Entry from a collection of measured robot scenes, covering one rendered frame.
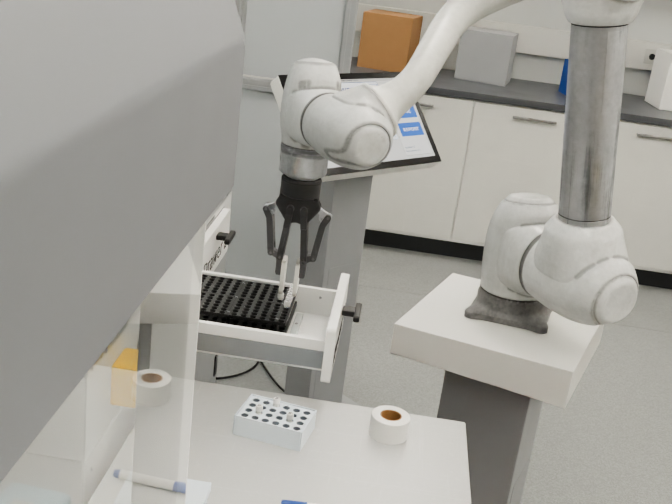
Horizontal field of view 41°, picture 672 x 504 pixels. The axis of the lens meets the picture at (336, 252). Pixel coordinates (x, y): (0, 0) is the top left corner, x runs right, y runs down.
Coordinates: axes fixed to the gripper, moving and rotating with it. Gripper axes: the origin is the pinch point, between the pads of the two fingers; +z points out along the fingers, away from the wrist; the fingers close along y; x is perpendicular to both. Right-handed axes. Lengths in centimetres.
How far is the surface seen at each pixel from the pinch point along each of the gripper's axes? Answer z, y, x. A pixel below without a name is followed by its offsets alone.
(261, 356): 11.8, 2.2, 12.0
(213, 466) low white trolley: 20.3, 4.8, 36.3
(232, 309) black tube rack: 6.4, 9.5, 5.4
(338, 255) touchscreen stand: 31, -4, -98
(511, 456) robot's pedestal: 42, -52, -18
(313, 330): 12.6, -5.6, -4.4
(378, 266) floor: 97, -16, -269
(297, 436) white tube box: 17.3, -7.5, 27.9
